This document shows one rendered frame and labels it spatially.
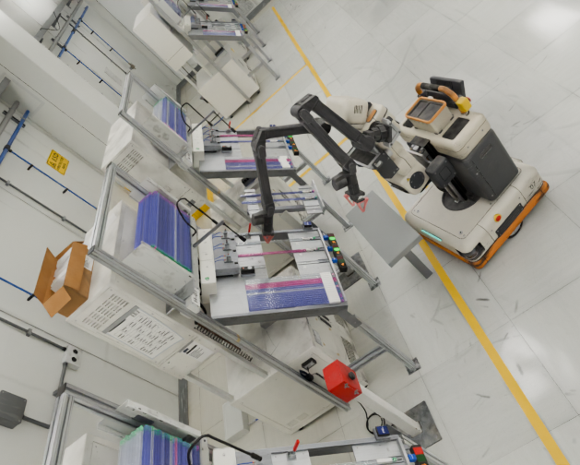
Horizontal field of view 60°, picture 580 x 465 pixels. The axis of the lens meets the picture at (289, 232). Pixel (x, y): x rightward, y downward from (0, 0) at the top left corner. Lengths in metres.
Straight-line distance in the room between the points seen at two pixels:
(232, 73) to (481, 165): 4.81
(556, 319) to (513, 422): 0.58
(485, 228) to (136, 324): 1.99
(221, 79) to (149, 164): 3.69
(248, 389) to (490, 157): 1.90
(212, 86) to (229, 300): 4.91
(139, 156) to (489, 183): 2.28
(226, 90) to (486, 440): 5.68
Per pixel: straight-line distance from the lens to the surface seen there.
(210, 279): 2.72
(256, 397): 3.15
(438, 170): 2.90
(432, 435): 3.03
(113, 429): 1.96
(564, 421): 2.82
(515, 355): 3.00
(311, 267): 2.92
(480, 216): 3.19
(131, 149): 3.68
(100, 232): 2.39
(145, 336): 2.67
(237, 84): 7.29
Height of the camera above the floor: 2.58
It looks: 33 degrees down
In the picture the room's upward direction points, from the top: 50 degrees counter-clockwise
